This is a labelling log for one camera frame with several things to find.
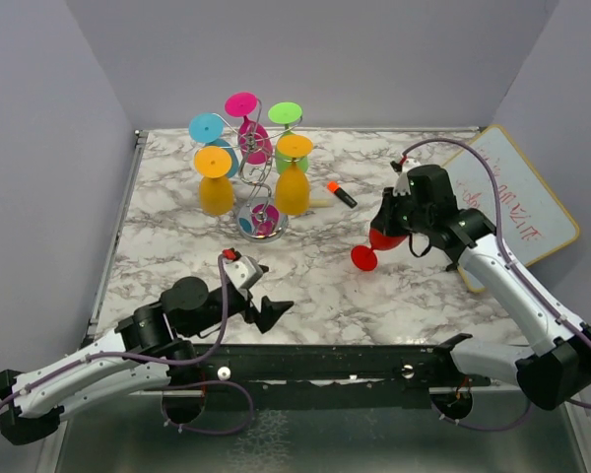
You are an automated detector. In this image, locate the pink wine glass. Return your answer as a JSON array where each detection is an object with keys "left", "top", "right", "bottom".
[{"left": 225, "top": 92, "right": 272, "bottom": 166}]

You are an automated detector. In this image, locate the yellow wine glass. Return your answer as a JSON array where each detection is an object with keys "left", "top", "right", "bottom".
[
  {"left": 275, "top": 134, "right": 313, "bottom": 216},
  {"left": 194, "top": 146, "right": 234, "bottom": 216}
]

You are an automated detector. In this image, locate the whiteboard with yellow frame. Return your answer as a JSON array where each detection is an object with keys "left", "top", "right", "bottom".
[{"left": 443, "top": 125, "right": 580, "bottom": 266}]

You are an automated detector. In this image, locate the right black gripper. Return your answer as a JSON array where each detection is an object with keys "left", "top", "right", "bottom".
[{"left": 370, "top": 185, "right": 431, "bottom": 237}]

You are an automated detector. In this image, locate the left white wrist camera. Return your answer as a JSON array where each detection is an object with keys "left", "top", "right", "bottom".
[{"left": 223, "top": 248, "right": 259, "bottom": 294}]

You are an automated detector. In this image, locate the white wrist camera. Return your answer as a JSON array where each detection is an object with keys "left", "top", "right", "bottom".
[
  {"left": 223, "top": 248, "right": 259, "bottom": 294},
  {"left": 391, "top": 157, "right": 420, "bottom": 196}
]

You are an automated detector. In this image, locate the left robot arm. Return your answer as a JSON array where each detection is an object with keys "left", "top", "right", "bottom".
[{"left": 0, "top": 257, "right": 294, "bottom": 445}]

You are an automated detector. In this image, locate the orange black highlighter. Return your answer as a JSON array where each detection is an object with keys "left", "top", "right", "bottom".
[{"left": 326, "top": 181, "right": 358, "bottom": 209}]

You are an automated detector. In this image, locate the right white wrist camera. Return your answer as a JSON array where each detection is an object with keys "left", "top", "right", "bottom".
[{"left": 391, "top": 157, "right": 420, "bottom": 196}]

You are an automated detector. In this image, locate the blue wine glass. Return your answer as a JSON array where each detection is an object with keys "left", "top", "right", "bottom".
[{"left": 188, "top": 112, "right": 239, "bottom": 178}]

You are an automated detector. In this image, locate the red wine glass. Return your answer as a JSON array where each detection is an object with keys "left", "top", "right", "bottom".
[{"left": 351, "top": 229, "right": 407, "bottom": 272}]

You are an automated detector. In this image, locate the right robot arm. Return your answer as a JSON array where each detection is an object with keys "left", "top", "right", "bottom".
[{"left": 370, "top": 165, "right": 591, "bottom": 410}]

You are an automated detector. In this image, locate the green wine glass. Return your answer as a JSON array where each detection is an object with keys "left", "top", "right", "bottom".
[{"left": 268, "top": 101, "right": 302, "bottom": 174}]

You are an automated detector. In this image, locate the chrome wine glass rack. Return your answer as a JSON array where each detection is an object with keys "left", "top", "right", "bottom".
[{"left": 211, "top": 98, "right": 304, "bottom": 242}]

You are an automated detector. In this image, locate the pale yellow marker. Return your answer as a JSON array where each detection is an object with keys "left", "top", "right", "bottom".
[{"left": 309, "top": 199, "right": 334, "bottom": 208}]

